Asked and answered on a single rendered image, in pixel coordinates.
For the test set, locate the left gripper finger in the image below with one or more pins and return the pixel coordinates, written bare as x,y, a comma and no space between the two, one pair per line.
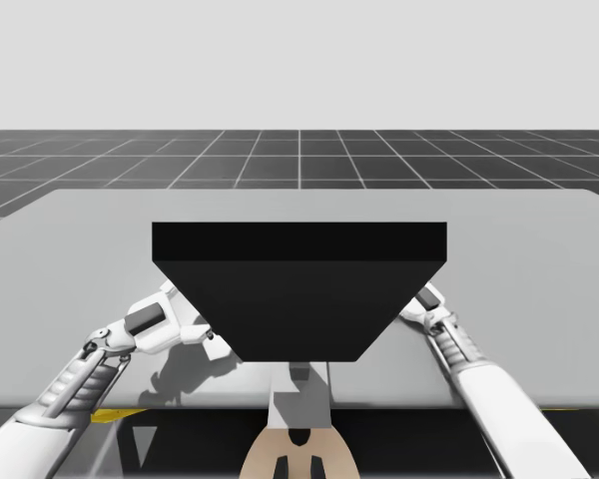
218,346

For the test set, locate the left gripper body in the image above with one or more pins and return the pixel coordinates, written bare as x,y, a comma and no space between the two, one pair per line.
155,319

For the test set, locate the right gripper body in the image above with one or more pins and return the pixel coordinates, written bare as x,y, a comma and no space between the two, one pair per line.
429,302

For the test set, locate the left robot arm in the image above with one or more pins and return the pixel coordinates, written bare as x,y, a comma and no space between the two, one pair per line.
55,399

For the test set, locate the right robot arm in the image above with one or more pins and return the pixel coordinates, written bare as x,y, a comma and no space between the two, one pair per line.
494,394

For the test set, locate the black screen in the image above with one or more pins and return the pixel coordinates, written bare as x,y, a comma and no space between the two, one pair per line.
299,289

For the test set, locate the grey stand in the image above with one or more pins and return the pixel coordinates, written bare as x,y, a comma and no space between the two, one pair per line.
299,394

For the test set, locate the tan robot part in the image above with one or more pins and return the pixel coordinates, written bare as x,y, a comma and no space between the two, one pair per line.
299,454

